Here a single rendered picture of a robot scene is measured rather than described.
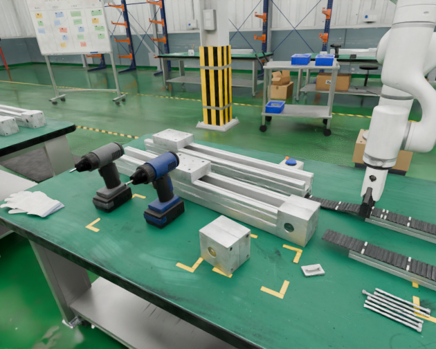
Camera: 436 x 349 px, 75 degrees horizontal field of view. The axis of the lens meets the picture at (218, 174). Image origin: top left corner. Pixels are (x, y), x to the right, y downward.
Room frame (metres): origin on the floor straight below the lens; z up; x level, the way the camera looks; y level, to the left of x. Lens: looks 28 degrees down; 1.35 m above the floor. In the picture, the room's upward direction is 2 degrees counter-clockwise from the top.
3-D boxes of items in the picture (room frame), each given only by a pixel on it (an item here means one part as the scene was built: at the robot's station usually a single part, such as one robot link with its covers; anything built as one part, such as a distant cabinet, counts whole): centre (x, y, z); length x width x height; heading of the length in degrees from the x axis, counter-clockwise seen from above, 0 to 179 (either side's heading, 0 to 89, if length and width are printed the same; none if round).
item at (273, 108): (3.92, -1.09, 0.50); 1.03 x 0.55 x 1.01; 72
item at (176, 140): (1.26, 0.20, 0.87); 0.16 x 0.11 x 0.07; 52
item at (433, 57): (1.16, -0.78, 1.17); 0.19 x 0.12 x 0.24; 57
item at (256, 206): (0.95, 0.12, 0.82); 0.80 x 0.10 x 0.09; 52
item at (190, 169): (0.95, 0.12, 0.87); 0.16 x 0.11 x 0.07; 52
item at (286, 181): (1.10, 0.00, 0.82); 0.80 x 0.10 x 0.09; 52
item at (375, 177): (0.74, -0.47, 0.93); 0.10 x 0.07 x 0.11; 142
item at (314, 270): (0.52, -0.23, 0.78); 0.05 x 0.03 x 0.01; 97
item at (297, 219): (0.69, -0.24, 0.83); 0.12 x 0.09 x 0.10; 142
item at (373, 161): (0.74, -0.46, 0.99); 0.09 x 0.08 x 0.03; 142
